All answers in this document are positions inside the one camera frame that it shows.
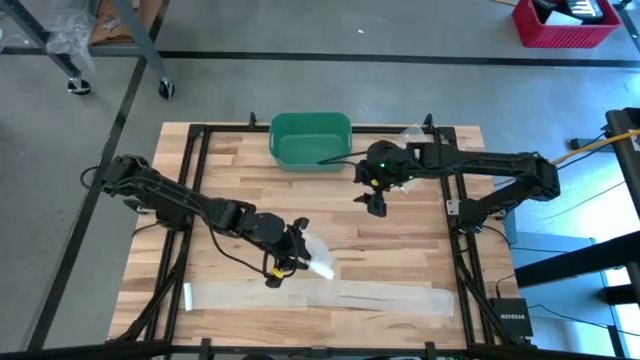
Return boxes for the long clear plastic bag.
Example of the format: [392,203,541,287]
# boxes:
[182,278,456,319]

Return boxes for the black electronic device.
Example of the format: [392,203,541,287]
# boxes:
[530,0,609,25]

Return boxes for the red plastic crate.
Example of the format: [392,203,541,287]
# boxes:
[511,0,623,50]

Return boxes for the yellow cable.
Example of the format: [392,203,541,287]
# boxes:
[549,128,640,166]

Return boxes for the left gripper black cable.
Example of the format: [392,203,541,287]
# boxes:
[209,219,286,279]

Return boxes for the brown cardboard box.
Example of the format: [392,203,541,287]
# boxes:
[89,0,166,46]

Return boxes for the black Netgear network switch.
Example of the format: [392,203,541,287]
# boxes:
[488,297,535,339]

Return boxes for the grey metal wheeled cart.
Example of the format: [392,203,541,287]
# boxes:
[0,0,177,99]

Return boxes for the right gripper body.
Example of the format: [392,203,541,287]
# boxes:
[353,149,401,219]

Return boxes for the white gauze bandage roll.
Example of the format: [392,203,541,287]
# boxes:
[302,228,336,281]

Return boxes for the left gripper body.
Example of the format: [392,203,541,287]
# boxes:
[263,216,312,290]

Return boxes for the black metal stand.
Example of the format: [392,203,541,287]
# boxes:
[514,107,640,360]

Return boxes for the crumpled clear plastic wrap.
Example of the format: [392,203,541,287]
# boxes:
[47,0,99,71]

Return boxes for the green plastic basket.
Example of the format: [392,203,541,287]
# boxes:
[268,111,354,174]

